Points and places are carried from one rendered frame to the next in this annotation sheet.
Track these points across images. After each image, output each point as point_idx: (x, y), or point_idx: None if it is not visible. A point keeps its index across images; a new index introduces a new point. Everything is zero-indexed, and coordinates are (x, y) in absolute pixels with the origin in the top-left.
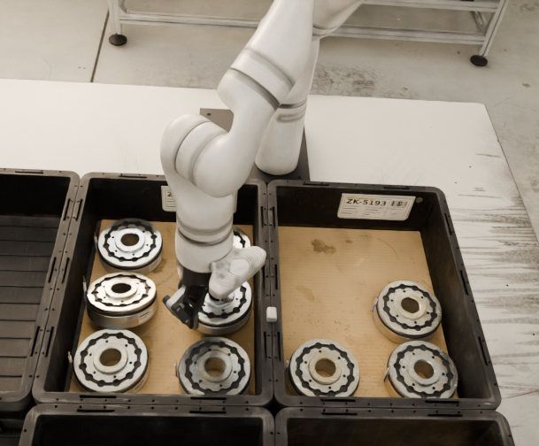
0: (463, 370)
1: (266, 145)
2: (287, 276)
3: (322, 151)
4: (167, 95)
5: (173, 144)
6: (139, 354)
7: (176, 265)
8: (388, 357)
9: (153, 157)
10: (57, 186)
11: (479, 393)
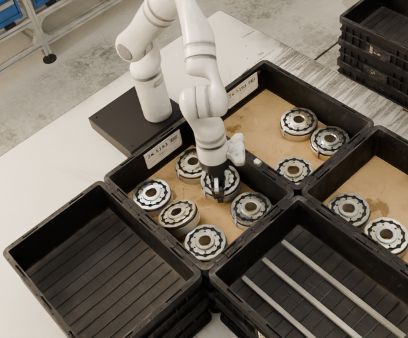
0: (344, 126)
1: (154, 105)
2: None
3: (169, 92)
4: (55, 127)
5: (192, 105)
6: (214, 230)
7: (206, 170)
8: (309, 148)
9: (88, 162)
10: (93, 195)
11: (360, 127)
